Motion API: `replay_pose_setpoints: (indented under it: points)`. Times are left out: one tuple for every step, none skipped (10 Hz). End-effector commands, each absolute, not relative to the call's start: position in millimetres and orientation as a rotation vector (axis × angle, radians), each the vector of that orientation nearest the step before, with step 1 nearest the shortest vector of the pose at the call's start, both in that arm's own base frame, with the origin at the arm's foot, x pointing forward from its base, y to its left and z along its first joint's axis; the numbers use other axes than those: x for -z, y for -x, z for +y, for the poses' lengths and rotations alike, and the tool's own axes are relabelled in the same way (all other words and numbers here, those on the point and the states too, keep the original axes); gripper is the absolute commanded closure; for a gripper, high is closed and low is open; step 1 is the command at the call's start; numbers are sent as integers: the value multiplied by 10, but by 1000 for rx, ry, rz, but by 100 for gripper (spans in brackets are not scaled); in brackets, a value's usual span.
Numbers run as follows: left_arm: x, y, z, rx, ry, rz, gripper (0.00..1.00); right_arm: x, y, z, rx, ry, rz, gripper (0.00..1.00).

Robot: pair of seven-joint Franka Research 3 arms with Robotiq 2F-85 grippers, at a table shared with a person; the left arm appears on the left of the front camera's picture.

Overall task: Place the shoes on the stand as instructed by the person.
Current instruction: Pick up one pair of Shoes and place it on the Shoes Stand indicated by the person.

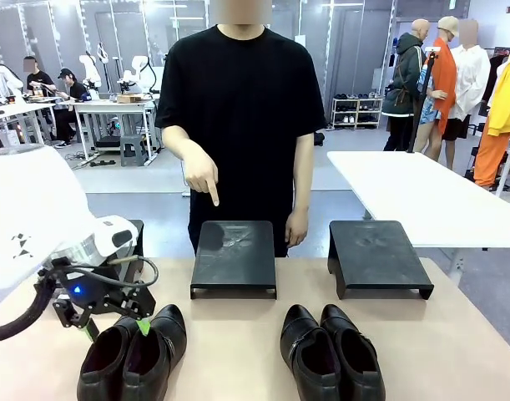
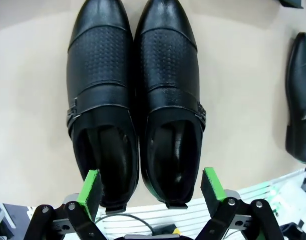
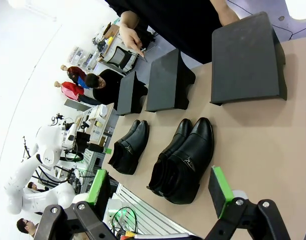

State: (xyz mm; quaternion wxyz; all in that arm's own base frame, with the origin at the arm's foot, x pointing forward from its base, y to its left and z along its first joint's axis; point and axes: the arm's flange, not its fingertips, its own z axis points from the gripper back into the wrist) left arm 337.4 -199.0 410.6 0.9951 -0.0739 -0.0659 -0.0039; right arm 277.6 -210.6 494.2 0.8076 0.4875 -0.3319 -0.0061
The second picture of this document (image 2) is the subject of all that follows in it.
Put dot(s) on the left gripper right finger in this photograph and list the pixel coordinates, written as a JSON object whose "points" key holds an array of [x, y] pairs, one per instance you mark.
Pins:
{"points": [[212, 190]]}

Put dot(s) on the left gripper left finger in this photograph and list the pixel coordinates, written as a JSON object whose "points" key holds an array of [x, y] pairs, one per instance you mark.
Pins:
{"points": [[91, 190]]}

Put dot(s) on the black smooth leather dress shoe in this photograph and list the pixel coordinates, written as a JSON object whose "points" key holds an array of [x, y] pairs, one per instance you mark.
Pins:
{"points": [[299, 100]]}

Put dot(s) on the black perforated leather loafer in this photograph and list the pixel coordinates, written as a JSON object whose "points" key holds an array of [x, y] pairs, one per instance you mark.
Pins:
{"points": [[167, 65], [100, 62]]}

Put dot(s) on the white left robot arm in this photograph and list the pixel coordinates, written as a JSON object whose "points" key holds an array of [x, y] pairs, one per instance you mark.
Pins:
{"points": [[288, 195]]}

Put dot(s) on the yellow emergency stop box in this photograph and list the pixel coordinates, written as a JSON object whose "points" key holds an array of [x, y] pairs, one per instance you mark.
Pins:
{"points": [[167, 229]]}

